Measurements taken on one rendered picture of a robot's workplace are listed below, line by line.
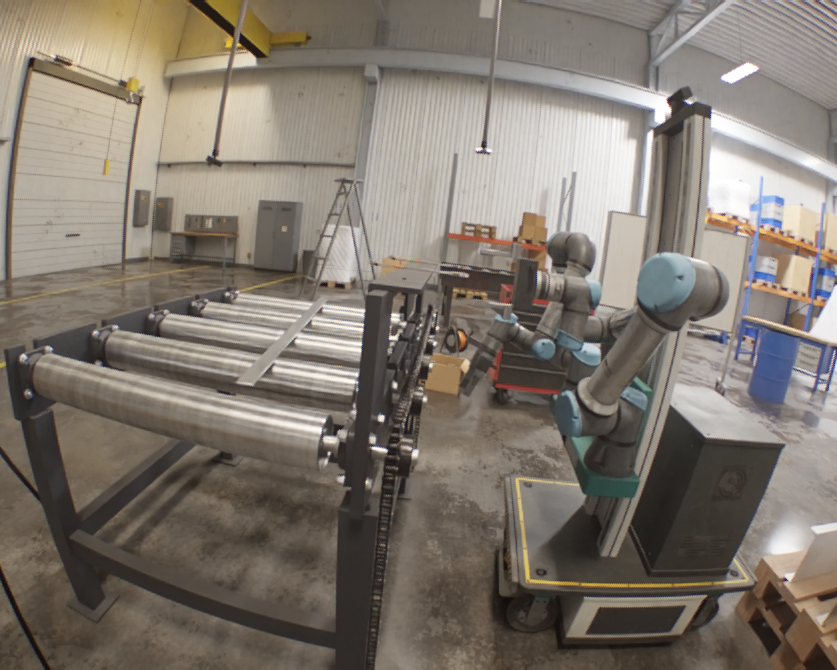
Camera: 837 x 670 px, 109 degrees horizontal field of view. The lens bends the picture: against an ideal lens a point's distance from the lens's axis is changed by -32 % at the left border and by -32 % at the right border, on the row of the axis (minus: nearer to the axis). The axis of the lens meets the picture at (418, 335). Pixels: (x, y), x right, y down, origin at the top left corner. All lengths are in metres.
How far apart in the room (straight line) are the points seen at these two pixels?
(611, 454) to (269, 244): 11.05
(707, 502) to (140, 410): 1.53
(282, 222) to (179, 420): 10.82
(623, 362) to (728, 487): 0.68
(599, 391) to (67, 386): 1.23
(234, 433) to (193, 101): 13.77
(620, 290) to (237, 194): 10.31
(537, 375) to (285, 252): 8.98
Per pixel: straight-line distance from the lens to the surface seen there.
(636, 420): 1.19
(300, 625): 1.17
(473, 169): 11.49
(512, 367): 3.48
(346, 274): 9.50
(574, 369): 1.64
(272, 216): 11.73
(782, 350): 6.18
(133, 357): 1.34
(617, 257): 5.72
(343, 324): 1.65
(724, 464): 1.43
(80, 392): 1.09
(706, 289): 0.90
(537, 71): 11.79
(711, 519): 1.53
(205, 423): 0.88
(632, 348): 0.95
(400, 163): 11.58
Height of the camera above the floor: 1.25
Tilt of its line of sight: 13 degrees down
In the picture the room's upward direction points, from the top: 7 degrees clockwise
